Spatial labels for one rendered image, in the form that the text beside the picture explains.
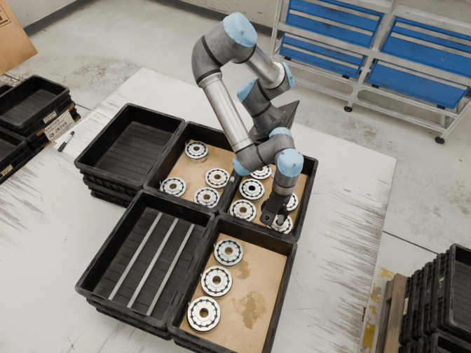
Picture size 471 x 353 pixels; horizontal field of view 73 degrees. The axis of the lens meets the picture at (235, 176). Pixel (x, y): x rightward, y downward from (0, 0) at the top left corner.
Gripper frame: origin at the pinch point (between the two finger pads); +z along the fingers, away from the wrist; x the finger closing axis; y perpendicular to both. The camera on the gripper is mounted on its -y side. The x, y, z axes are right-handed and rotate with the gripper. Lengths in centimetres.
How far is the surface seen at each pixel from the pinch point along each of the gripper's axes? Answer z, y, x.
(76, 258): 15, -42, 63
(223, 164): 2.0, 17.9, 29.7
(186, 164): 2.0, 9.9, 43.4
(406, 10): -8, 197, -22
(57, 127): 43, 25, 151
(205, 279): -0.9, -31.3, 11.1
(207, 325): -0.9, -43.2, 3.8
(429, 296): 44, 24, -80
